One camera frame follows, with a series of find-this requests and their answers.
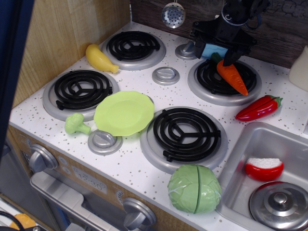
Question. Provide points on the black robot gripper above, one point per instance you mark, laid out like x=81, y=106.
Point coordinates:
x=221, y=33

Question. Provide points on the orange toy carrot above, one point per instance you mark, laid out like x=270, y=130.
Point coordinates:
x=230, y=74

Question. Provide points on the light green plastic plate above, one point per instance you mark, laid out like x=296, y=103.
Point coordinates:
x=124, y=113

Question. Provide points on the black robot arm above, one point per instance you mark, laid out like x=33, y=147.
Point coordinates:
x=238, y=12

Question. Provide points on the blue plastic bowl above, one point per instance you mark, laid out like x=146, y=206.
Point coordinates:
x=211, y=48

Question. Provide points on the silver back stovetop knob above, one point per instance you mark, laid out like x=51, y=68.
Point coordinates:
x=186, y=51

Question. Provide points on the silver stovetop knob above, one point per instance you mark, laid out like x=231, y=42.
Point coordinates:
x=186, y=51
x=103, y=143
x=165, y=76

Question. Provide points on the back right black burner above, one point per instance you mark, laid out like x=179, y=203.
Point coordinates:
x=207, y=84

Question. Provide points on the black burner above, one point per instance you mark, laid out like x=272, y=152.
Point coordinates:
x=183, y=135
x=78, y=91
x=134, y=50
x=207, y=84

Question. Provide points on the silver perforated ladle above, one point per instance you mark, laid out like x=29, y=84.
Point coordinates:
x=173, y=15

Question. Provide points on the silver centre stovetop knob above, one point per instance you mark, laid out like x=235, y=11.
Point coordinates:
x=165, y=76

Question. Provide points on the red toy chili pepper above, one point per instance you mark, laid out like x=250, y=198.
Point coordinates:
x=262, y=107

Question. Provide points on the back left black burner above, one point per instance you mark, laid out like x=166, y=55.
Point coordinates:
x=134, y=50

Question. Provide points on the cream white container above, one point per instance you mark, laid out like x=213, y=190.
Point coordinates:
x=298, y=74

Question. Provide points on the front right black burner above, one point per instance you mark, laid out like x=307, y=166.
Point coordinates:
x=183, y=135

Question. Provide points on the silver toy sink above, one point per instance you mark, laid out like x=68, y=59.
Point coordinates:
x=259, y=140

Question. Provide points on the yellow toy banana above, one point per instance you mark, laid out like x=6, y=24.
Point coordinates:
x=99, y=60

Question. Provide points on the red white toy cheese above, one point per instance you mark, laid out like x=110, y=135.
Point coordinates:
x=264, y=169

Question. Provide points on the green toy cabbage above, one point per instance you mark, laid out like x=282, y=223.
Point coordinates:
x=194, y=189

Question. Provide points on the front left black burner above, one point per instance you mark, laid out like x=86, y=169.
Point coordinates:
x=78, y=91

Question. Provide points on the silver front stovetop knob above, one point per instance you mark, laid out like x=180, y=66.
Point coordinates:
x=103, y=143

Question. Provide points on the green toy broccoli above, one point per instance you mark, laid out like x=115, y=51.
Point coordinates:
x=74, y=123

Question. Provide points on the silver pot lid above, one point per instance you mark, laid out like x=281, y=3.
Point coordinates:
x=279, y=205

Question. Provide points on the oven clock display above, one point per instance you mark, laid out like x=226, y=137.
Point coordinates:
x=90, y=180

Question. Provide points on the silver right oven knob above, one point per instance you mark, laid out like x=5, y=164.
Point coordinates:
x=137, y=214

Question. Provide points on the silver oven knob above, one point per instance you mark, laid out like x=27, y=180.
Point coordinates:
x=137, y=214
x=41, y=159

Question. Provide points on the silver left oven knob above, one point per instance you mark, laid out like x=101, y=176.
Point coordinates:
x=41, y=159

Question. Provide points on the yellow object bottom left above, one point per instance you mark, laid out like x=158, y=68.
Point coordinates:
x=25, y=220

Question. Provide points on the silver oven door handle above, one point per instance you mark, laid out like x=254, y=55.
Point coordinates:
x=69, y=200

